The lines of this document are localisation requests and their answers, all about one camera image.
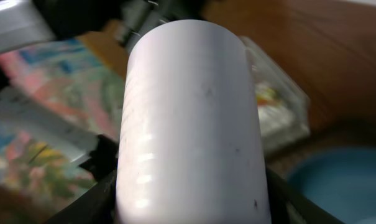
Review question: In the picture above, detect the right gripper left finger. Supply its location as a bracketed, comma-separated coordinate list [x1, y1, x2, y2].
[44, 170, 117, 224]

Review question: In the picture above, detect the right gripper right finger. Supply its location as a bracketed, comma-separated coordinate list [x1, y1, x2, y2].
[266, 167, 343, 224]

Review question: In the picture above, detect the pink cup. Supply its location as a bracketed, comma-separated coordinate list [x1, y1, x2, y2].
[116, 20, 271, 223]

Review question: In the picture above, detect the brown serving tray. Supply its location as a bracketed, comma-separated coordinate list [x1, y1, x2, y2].
[265, 120, 376, 177]

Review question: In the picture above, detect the dark blue plate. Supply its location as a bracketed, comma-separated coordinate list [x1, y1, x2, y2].
[287, 147, 376, 223]

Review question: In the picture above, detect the clear plastic bin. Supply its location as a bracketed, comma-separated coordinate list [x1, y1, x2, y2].
[240, 36, 310, 154]

